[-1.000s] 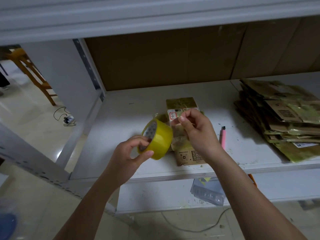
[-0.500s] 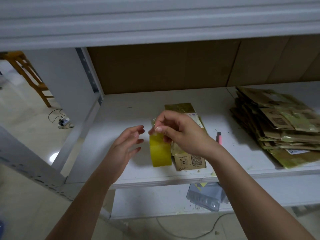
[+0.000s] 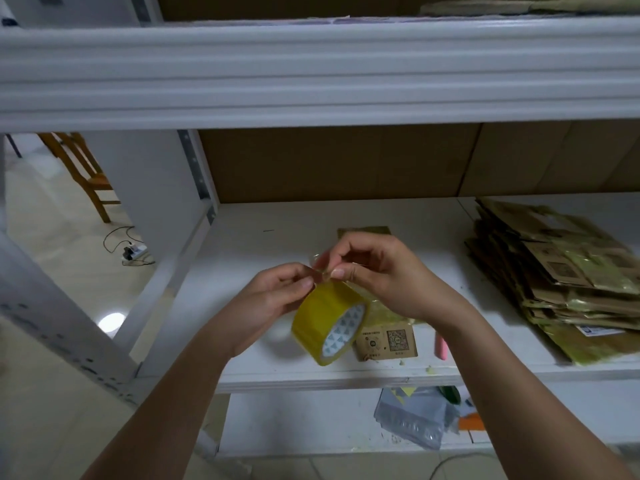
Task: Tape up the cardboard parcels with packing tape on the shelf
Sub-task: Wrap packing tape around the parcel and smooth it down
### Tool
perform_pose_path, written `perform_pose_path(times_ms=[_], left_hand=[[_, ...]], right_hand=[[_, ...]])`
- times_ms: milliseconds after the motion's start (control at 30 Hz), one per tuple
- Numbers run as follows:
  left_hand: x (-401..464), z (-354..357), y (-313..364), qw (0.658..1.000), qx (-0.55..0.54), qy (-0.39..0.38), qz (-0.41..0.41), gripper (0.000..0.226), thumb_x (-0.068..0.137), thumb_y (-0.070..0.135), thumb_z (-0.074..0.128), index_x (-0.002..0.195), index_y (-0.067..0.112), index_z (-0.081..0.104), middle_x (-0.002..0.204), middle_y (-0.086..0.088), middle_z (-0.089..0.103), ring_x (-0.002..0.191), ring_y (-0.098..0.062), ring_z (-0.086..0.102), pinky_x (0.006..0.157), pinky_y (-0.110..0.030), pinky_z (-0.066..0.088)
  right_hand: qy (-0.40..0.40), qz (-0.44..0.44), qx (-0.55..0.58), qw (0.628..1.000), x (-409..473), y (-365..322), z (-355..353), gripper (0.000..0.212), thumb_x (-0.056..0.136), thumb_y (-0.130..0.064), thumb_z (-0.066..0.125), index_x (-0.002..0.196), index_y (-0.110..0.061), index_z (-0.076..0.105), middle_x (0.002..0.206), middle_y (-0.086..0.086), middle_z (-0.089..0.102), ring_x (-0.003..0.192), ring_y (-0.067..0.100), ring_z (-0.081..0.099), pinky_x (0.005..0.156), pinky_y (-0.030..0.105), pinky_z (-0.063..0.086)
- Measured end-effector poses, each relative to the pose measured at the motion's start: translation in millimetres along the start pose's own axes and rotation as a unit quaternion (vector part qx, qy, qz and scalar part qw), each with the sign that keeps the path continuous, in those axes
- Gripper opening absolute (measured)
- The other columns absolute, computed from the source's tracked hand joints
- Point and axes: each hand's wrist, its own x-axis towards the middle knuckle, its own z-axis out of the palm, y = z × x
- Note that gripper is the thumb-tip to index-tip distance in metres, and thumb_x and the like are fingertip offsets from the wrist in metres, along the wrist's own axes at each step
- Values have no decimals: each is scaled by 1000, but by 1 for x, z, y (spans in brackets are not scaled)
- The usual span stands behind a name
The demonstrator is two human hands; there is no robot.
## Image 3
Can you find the labelled taped cardboard box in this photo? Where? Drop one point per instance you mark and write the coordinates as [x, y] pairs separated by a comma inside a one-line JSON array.
[[390, 340]]

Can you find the person's left forearm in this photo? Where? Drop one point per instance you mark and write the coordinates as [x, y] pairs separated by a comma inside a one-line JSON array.
[[160, 415]]

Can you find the package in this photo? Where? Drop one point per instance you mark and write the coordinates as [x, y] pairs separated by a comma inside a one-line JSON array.
[[540, 5]]

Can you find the white metal shelf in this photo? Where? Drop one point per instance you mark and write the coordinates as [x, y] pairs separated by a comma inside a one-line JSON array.
[[300, 75]]

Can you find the pink utility knife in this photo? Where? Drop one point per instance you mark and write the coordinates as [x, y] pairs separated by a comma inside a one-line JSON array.
[[441, 347]]

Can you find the person's left hand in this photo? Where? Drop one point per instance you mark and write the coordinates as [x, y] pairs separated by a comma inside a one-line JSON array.
[[255, 310]]

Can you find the yellow tape roll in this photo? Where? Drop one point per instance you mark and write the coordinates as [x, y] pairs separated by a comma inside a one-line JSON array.
[[315, 320]]

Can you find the stack of cardboard boxes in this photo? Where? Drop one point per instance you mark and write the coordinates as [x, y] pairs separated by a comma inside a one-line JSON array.
[[560, 275]]

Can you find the white power strip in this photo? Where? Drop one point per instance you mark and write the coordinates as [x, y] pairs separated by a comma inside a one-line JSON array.
[[136, 253]]

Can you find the wooden chair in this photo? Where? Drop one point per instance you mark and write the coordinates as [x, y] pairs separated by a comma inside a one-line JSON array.
[[85, 175]]

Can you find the person's right forearm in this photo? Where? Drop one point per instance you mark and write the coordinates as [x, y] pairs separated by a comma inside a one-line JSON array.
[[540, 395]]

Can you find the orange plastic object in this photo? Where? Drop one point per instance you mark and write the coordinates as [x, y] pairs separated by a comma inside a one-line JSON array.
[[472, 422]]

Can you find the person's right hand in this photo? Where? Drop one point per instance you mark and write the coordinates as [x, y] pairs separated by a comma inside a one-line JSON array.
[[400, 280]]

